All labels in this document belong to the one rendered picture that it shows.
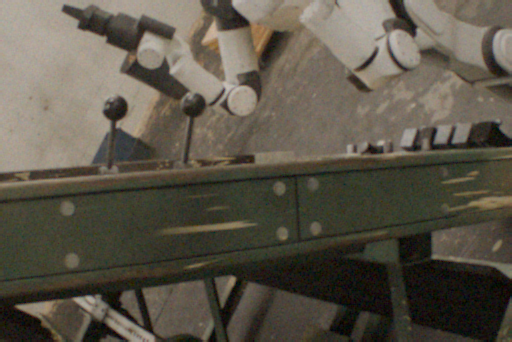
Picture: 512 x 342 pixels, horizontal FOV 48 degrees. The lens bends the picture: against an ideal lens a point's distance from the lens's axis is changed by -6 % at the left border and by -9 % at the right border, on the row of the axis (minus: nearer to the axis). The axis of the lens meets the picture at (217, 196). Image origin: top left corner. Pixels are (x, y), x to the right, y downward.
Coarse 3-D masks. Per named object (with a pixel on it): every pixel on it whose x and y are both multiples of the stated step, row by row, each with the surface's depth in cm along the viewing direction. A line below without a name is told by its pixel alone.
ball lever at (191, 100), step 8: (184, 96) 89; (192, 96) 88; (200, 96) 88; (184, 104) 88; (192, 104) 88; (200, 104) 88; (184, 112) 89; (192, 112) 88; (200, 112) 88; (192, 120) 90; (192, 128) 91; (184, 144) 92; (184, 152) 93; (184, 160) 93; (176, 168) 94
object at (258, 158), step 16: (160, 160) 151; (176, 160) 152; (192, 160) 154; (208, 160) 156; (224, 160) 158; (240, 160) 160; (256, 160) 162; (272, 160) 165; (288, 160) 167; (0, 176) 133; (16, 176) 134; (32, 176) 136; (48, 176) 138; (64, 176) 140
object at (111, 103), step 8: (112, 96) 83; (120, 96) 83; (104, 104) 83; (112, 104) 82; (120, 104) 83; (104, 112) 83; (112, 112) 82; (120, 112) 83; (112, 120) 84; (120, 120) 84; (112, 128) 85; (112, 136) 86; (112, 144) 86; (112, 152) 87; (112, 160) 88; (104, 168) 88; (112, 168) 89
